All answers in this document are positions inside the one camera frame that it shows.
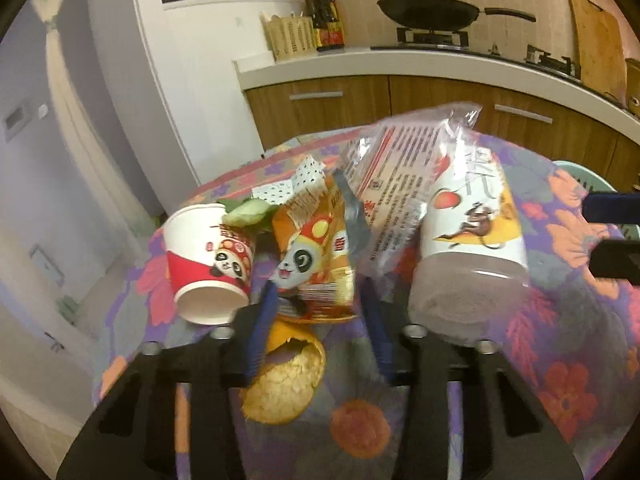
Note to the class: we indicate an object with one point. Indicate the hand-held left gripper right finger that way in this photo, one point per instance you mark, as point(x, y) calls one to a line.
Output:
point(376, 332)

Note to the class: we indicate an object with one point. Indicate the clear printed plastic bag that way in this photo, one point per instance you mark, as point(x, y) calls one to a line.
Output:
point(395, 180)

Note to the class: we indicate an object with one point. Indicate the orange panda snack packet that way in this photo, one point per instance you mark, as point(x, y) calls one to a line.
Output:
point(310, 260)

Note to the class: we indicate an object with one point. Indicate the black wok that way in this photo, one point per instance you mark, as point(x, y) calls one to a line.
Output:
point(427, 12)

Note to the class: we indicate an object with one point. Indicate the teal plastic basket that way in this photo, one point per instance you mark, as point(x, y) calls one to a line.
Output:
point(575, 177)

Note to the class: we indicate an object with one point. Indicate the beige utensil holder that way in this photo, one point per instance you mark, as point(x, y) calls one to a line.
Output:
point(290, 37)

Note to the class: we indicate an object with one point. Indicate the wall socket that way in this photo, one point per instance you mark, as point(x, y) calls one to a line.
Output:
point(46, 264)

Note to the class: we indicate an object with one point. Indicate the floral tablecloth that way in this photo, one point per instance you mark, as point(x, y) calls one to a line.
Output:
point(550, 320)

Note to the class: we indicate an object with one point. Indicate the orange peel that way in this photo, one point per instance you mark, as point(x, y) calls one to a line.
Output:
point(285, 385)

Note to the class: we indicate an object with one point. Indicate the panda print paper cup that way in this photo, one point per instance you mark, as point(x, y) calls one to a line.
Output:
point(200, 260)

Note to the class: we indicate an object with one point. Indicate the white kitchen countertop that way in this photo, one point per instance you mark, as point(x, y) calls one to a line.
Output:
point(350, 62)

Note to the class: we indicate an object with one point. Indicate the white curtain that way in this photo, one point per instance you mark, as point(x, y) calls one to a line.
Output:
point(75, 90)

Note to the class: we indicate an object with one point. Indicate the green vegetable scrap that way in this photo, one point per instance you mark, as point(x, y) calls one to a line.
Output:
point(245, 212)

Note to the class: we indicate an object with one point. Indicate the wooden cutting board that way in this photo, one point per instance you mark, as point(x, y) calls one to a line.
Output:
point(597, 45)

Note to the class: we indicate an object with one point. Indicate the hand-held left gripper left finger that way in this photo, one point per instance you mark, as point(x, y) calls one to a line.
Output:
point(262, 332)

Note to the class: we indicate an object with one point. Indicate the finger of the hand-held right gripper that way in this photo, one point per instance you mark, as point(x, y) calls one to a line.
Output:
point(617, 260)
point(612, 207)

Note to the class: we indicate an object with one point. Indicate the plastic jar with monkey label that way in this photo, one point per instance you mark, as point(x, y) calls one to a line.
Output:
point(475, 240)

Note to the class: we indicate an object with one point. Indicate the rice cooker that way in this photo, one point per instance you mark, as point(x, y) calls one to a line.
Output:
point(634, 85)

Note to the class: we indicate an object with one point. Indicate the white dotted paper scrap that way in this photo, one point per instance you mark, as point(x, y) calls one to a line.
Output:
point(300, 175)

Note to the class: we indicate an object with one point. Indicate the black gas stove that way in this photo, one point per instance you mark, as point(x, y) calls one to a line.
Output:
point(435, 40)

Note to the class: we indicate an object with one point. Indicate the large dark sauce bottle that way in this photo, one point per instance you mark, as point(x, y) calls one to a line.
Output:
point(329, 25)

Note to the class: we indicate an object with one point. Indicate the grey wall panel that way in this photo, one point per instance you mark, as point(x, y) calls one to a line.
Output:
point(16, 117)

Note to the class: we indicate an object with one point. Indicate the slim dark sauce bottle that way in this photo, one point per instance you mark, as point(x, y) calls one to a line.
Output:
point(308, 5)

